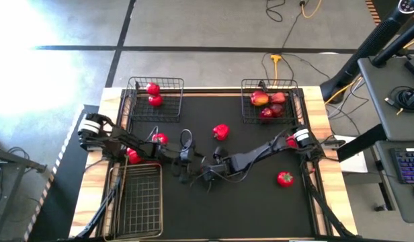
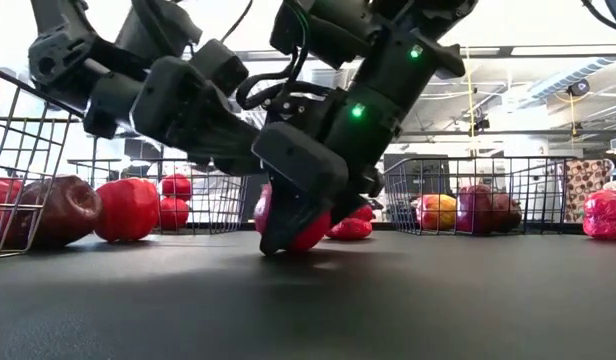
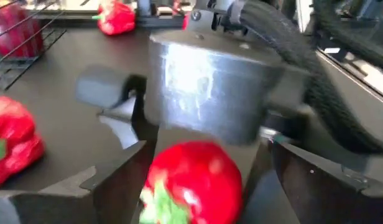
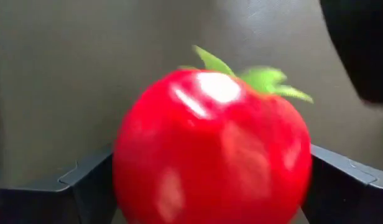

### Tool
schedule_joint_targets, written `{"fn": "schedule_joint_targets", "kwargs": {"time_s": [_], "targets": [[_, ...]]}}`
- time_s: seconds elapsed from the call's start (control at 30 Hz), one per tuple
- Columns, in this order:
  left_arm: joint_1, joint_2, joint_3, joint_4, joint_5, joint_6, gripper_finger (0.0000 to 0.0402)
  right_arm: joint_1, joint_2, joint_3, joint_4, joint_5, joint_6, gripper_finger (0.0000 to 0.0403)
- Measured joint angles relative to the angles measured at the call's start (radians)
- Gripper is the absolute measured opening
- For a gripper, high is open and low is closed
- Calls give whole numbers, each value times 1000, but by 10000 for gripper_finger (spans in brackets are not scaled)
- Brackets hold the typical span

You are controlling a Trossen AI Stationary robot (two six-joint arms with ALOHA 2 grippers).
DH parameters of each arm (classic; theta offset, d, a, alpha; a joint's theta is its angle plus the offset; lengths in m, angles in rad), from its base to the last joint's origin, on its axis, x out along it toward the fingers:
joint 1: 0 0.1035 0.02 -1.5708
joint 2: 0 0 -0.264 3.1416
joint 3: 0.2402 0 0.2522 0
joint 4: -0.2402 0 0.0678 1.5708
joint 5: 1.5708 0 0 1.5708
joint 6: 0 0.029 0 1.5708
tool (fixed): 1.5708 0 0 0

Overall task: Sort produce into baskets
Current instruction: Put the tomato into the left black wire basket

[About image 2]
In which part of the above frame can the overhead metal frame beam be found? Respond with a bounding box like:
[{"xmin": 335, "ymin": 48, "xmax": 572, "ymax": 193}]
[{"xmin": 235, "ymin": 43, "xmax": 616, "ymax": 66}]

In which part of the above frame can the white perforated ceiling duct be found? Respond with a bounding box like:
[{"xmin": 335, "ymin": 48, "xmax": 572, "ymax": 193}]
[{"xmin": 523, "ymin": 55, "xmax": 616, "ymax": 101}]

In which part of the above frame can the black table mat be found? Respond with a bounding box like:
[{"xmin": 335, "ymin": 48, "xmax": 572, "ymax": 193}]
[{"xmin": 0, "ymin": 228, "xmax": 616, "ymax": 360}]

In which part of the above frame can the yellow red apple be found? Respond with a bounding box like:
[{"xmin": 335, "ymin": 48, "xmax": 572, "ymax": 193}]
[{"xmin": 414, "ymin": 193, "xmax": 458, "ymax": 232}]

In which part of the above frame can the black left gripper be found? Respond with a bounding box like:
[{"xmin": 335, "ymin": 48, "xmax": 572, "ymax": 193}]
[{"xmin": 82, "ymin": 54, "xmax": 265, "ymax": 177}]

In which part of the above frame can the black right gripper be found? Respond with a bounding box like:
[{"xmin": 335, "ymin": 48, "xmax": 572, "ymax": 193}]
[{"xmin": 251, "ymin": 82, "xmax": 404, "ymax": 257}]

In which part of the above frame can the polka dot cloth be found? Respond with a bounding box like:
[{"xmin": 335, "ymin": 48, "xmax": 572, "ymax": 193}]
[{"xmin": 565, "ymin": 158, "xmax": 615, "ymax": 225}]

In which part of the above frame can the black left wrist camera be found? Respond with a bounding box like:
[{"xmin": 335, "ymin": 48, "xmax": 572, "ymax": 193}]
[{"xmin": 187, "ymin": 38, "xmax": 250, "ymax": 97}]

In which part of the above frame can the crimson red apple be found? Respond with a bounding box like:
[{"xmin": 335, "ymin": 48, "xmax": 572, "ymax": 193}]
[{"xmin": 252, "ymin": 182, "xmax": 333, "ymax": 254}]

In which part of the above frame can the black hanging cable reel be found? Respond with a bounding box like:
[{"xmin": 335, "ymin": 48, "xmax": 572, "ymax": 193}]
[{"xmin": 567, "ymin": 78, "xmax": 592, "ymax": 99}]

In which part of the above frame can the black wire basket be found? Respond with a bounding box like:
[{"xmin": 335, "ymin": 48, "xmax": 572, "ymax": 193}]
[
  {"xmin": 66, "ymin": 158, "xmax": 250, "ymax": 236},
  {"xmin": 382, "ymin": 156, "xmax": 579, "ymax": 236}
]

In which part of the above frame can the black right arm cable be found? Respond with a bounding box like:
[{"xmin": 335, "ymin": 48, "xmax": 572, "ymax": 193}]
[{"xmin": 235, "ymin": 0, "xmax": 339, "ymax": 111}]

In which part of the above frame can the dark red apple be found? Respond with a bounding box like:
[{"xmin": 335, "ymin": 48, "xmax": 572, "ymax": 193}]
[
  {"xmin": 17, "ymin": 174, "xmax": 104, "ymax": 249},
  {"xmin": 489, "ymin": 192, "xmax": 523, "ymax": 232}
]

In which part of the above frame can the bronze wire basket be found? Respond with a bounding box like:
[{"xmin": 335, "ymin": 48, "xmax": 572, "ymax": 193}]
[{"xmin": 0, "ymin": 64, "xmax": 84, "ymax": 261}]

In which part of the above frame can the red bell pepper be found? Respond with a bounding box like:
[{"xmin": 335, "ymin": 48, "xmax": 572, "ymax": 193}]
[
  {"xmin": 0, "ymin": 177, "xmax": 24, "ymax": 246},
  {"xmin": 581, "ymin": 188, "xmax": 616, "ymax": 242},
  {"xmin": 354, "ymin": 203, "xmax": 376, "ymax": 224},
  {"xmin": 94, "ymin": 177, "xmax": 161, "ymax": 244},
  {"xmin": 326, "ymin": 217, "xmax": 374, "ymax": 241}
]

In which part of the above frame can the black hanging device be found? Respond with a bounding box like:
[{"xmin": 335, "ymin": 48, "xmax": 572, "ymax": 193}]
[{"xmin": 468, "ymin": 117, "xmax": 492, "ymax": 137}]

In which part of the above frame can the dark monitor screen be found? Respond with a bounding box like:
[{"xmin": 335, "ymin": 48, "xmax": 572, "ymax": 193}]
[{"xmin": 382, "ymin": 153, "xmax": 450, "ymax": 196}]

